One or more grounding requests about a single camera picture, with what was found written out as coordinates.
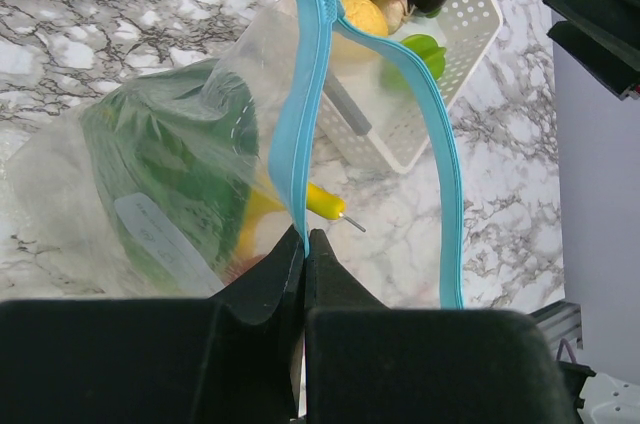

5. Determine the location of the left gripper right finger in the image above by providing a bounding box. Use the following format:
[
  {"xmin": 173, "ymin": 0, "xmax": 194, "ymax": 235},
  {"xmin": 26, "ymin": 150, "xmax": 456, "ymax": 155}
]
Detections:
[{"xmin": 305, "ymin": 230, "xmax": 575, "ymax": 423}]

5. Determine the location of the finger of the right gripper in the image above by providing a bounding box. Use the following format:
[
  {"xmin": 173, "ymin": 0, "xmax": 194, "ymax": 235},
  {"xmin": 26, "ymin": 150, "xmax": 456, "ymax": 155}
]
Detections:
[{"xmin": 543, "ymin": 0, "xmax": 639, "ymax": 100}]

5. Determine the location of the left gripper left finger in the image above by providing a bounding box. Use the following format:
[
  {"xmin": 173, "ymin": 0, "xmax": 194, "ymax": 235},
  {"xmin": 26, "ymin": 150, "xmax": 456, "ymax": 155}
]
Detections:
[{"xmin": 1, "ymin": 230, "xmax": 304, "ymax": 423}]

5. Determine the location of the clear zip top bag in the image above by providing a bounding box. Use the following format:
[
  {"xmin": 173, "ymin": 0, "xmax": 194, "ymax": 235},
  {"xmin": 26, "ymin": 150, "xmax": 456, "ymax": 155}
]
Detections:
[{"xmin": 1, "ymin": 0, "xmax": 464, "ymax": 308}]

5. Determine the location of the beige toy mushroom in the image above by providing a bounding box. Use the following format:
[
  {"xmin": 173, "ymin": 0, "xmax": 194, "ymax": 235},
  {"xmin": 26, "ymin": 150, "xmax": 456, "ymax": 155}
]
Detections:
[{"xmin": 372, "ymin": 0, "xmax": 415, "ymax": 34}]

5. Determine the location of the green toy leek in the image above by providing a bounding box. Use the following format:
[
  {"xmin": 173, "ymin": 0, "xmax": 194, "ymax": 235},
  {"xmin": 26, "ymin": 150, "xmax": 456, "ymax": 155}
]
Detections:
[{"xmin": 80, "ymin": 66, "xmax": 258, "ymax": 296}]

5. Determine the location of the white perforated plastic basket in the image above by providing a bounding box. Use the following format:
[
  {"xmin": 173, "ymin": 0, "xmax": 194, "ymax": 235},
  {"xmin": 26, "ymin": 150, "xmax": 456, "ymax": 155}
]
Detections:
[{"xmin": 274, "ymin": 0, "xmax": 504, "ymax": 175}]

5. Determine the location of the yellow toy lemon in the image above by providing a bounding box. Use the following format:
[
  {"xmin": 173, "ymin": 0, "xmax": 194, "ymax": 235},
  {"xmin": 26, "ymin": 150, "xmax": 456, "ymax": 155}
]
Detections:
[{"xmin": 331, "ymin": 0, "xmax": 388, "ymax": 63}]

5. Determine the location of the red toy apple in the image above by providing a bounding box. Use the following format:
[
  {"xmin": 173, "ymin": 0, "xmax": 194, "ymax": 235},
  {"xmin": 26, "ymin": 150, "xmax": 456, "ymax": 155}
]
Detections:
[{"xmin": 221, "ymin": 254, "xmax": 265, "ymax": 285}]

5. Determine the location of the green toy starfruit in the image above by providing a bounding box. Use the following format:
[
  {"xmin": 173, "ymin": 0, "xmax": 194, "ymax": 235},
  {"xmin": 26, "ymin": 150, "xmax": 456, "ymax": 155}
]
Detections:
[{"xmin": 382, "ymin": 33, "xmax": 448, "ymax": 93}]

